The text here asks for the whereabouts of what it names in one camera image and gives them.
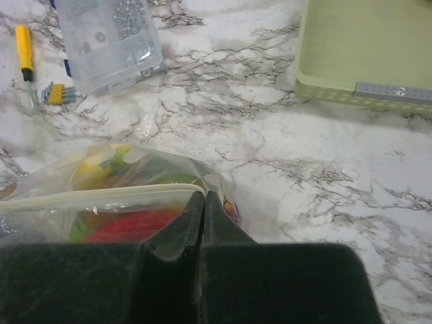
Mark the clear zip top bag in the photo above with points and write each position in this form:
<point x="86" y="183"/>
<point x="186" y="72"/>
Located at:
<point x="43" y="207"/>

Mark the green bell pepper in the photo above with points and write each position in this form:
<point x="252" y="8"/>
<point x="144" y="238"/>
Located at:
<point x="151" y="170"/>

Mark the yellow hex key set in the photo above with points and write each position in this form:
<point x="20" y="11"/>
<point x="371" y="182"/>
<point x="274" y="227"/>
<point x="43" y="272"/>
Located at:
<point x="58" y="94"/>

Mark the yellow banana bunch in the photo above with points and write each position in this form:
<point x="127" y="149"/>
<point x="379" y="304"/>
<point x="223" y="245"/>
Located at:
<point x="101" y="169"/>

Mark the clear plastic screw box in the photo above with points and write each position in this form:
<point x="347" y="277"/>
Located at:
<point x="110" y="45"/>

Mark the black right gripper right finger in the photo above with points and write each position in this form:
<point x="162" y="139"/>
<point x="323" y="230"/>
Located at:
<point x="243" y="281"/>

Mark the red chili pepper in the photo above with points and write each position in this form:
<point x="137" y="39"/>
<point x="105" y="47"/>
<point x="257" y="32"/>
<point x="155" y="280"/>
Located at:
<point x="134" y="227"/>

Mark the pale green perforated basket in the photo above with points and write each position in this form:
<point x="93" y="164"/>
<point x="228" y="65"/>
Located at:
<point x="373" y="54"/>

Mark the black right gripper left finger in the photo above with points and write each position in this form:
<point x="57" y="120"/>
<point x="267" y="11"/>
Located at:
<point x="140" y="282"/>

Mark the yellow handled screwdriver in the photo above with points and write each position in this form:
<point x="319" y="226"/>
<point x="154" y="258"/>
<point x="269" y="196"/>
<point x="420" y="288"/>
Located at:
<point x="25" y="54"/>

